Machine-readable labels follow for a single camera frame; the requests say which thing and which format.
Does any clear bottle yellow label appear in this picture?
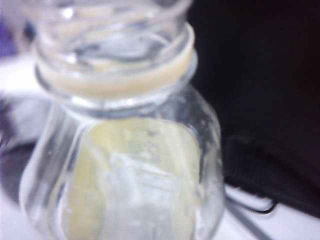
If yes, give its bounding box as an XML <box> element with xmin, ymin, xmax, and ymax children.
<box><xmin>18</xmin><ymin>0</ymin><xmax>226</xmax><ymax>240</ymax></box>

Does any black computer monitor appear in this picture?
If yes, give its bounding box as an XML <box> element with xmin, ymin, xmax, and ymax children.
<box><xmin>184</xmin><ymin>0</ymin><xmax>320</xmax><ymax>192</ymax></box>

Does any purple microfibre cloth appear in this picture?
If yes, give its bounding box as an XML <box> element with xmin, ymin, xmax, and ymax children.
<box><xmin>0</xmin><ymin>14</ymin><xmax>16</xmax><ymax>56</ymax></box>

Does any black cable bundle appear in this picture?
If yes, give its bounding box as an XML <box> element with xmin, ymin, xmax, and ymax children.
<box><xmin>223</xmin><ymin>134</ymin><xmax>279</xmax><ymax>216</ymax></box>

